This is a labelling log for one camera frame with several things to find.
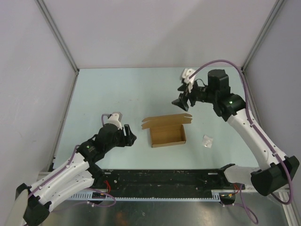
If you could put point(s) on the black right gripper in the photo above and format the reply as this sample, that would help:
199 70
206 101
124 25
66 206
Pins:
182 101

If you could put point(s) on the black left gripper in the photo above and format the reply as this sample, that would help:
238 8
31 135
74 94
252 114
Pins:
127 140

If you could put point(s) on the brown cardboard box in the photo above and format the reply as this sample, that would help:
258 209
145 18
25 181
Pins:
167 130

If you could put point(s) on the small white plastic piece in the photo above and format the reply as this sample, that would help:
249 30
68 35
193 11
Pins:
207 141

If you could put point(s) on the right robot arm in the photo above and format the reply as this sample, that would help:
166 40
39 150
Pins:
276 169

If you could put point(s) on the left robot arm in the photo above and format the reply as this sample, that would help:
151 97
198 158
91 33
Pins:
79 172

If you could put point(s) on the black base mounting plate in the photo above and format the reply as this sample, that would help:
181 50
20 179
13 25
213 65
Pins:
164 183

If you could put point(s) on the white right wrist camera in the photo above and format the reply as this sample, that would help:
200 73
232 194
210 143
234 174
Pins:
188 78

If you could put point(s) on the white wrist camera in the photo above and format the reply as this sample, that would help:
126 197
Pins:
115 119
188 78

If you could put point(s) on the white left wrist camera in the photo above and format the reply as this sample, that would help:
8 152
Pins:
115 119

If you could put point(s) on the right aluminium corner post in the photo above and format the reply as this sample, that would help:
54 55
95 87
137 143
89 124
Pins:
273 14

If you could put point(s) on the aluminium corner post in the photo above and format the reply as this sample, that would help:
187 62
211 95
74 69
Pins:
273 14
56 33

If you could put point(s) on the left aluminium corner post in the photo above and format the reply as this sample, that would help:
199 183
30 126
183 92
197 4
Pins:
56 33

